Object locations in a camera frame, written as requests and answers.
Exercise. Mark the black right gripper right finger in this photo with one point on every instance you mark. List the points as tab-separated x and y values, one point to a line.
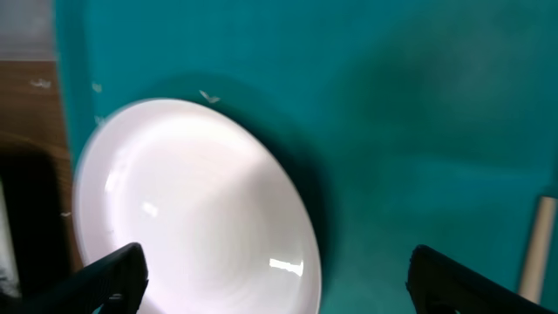
438	284

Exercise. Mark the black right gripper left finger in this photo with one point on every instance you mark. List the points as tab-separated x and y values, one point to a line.
115	284

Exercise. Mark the white plate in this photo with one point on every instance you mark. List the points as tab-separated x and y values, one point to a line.
222	226

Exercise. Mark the wooden chopstick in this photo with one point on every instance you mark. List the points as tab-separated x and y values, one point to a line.
536	258

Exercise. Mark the black tray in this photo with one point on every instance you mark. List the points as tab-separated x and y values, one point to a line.
33	206

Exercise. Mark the teal plastic tray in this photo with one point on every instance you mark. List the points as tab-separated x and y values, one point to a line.
401	122

